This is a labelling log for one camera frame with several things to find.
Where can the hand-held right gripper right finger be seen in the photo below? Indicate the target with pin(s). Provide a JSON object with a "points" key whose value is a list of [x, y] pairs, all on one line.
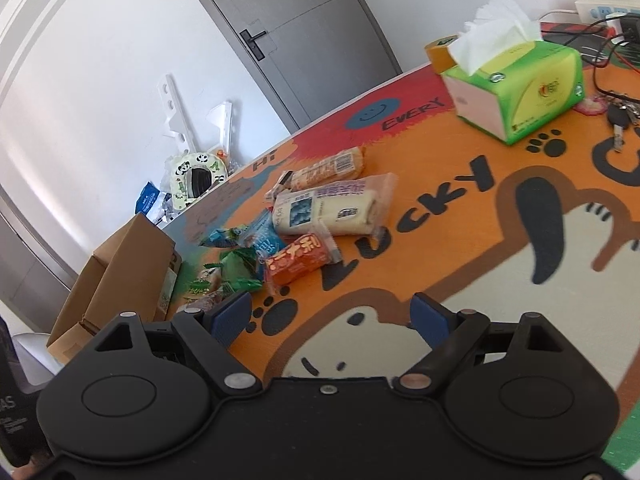
{"points": [[426, 317]]}

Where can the large white bread packet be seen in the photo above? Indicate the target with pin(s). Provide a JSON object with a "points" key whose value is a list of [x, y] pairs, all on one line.
{"points": [[332, 207]]}

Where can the yellow tape roll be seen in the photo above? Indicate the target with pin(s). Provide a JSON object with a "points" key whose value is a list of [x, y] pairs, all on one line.
{"points": [[437, 55]]}

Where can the green tissue box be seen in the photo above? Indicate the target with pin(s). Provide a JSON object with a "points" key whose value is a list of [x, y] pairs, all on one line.
{"points": [[530, 85]]}

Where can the blue plastic bag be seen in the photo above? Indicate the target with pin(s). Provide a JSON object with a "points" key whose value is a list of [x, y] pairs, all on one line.
{"points": [[146, 199]]}

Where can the short white board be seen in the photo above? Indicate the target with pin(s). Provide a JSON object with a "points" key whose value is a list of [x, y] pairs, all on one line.
{"points": [[223, 125]]}

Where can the small teal snack packet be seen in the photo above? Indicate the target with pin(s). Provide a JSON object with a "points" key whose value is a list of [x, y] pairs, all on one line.
{"points": [[222, 237]]}

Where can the colourful printed table mat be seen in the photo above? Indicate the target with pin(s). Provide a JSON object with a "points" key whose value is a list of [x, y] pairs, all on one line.
{"points": [[450, 240]]}

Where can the pink key fob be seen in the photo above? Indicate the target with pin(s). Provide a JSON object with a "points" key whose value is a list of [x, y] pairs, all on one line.
{"points": [[594, 106]]}

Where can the small clear black snack packet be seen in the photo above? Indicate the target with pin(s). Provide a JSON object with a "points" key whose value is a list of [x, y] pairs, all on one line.
{"points": [[281, 182]]}

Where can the bunch of keys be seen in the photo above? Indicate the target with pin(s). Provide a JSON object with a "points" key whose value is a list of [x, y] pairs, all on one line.
{"points": [[620, 122]]}

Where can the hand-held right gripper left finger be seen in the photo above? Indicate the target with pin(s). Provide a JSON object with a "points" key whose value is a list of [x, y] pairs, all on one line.
{"points": [[234, 316]]}

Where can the grey door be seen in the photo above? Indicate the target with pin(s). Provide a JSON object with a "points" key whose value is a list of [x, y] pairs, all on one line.
{"points": [[310, 35]]}

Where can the large cardboard box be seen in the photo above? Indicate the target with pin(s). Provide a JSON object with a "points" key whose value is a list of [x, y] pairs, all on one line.
{"points": [[130, 270]]}

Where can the brown snack packet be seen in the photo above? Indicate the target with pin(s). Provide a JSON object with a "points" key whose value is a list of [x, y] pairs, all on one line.
{"points": [[202, 304]]}

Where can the long white perforated board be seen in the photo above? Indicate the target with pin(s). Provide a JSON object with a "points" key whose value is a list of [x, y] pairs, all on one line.
{"points": [[175, 110]]}

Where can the cream orange striped snack packet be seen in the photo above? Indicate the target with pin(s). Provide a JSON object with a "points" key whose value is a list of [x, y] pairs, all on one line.
{"points": [[327, 170]]}

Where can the white green snack packet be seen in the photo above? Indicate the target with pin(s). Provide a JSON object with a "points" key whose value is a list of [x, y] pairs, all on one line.
{"points": [[205, 280]]}

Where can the orange red snack packet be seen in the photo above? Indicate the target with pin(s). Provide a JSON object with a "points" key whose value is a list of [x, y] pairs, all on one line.
{"points": [[297, 262]]}

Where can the white power strip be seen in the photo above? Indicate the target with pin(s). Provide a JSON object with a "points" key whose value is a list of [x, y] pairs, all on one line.
{"points": [[600, 10]]}

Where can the blue snack packet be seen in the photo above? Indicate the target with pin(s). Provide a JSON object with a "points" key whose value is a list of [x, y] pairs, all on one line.
{"points": [[262, 245]]}

